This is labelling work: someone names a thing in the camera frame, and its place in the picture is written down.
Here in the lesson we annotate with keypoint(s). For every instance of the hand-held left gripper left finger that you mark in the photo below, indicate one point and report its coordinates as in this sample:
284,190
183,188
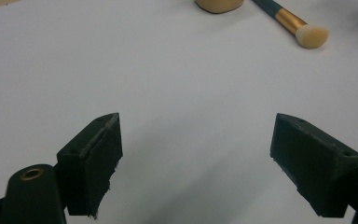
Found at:
88,165

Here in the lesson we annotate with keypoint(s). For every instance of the makeup brush with gold ferrule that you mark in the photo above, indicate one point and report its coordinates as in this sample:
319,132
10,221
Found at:
292,23

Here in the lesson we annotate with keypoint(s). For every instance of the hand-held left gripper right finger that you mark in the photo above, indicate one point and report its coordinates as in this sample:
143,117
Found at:
310,161

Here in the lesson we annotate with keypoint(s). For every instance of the beige makeup sponge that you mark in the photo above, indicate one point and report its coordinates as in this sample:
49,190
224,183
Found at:
219,4

